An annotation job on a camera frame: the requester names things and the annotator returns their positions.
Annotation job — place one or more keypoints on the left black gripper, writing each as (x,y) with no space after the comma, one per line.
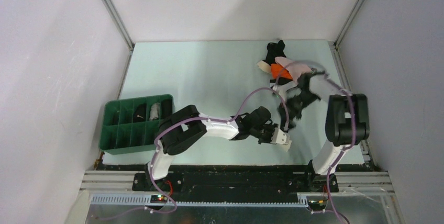
(268,140)

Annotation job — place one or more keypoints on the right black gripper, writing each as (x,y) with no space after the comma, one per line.
(292,113)

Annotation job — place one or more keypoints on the white pink-trimmed underwear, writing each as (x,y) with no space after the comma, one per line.
(286,147)

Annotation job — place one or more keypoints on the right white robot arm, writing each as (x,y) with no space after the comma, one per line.
(346,125)

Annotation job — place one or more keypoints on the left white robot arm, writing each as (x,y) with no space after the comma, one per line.
(179,131)

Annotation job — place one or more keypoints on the black white striped underwear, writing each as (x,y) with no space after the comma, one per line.
(282,84)

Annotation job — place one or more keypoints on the light pink underwear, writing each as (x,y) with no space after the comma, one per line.
(296,69)

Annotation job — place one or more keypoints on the orange underwear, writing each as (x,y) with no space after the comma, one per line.
(278,71)

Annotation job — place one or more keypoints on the cream underwear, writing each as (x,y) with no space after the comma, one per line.
(265,67)

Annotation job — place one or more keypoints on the rolled white underwear in tray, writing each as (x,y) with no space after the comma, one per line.
(154,113)

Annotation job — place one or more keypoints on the green divided storage tray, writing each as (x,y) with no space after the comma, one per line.
(119,135)

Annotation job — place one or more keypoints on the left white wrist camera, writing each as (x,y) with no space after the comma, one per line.
(280,137)

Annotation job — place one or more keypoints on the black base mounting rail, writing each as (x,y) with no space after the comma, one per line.
(276,183)

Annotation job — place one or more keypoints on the right aluminium frame post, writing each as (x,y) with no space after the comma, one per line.
(346,26)

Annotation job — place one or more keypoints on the aluminium frame post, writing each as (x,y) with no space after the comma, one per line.
(119,23)
(346,26)

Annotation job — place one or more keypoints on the left aluminium frame post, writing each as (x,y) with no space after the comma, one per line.
(119,23)

